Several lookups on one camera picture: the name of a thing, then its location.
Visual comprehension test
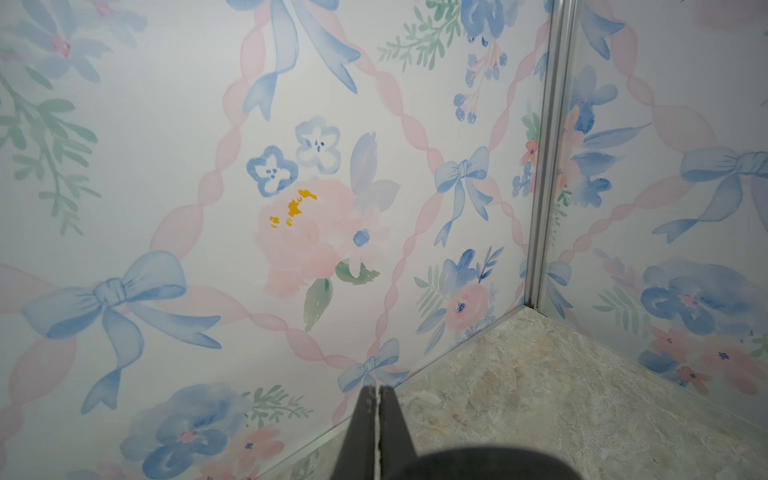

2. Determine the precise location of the right rear aluminium corner post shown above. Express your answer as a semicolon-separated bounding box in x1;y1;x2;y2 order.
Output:
525;0;581;310

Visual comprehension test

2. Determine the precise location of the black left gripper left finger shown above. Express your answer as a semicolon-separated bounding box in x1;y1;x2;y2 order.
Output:
330;386;377;480

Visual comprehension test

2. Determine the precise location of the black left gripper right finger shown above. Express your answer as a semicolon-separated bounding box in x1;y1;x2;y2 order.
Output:
379;386;418;479

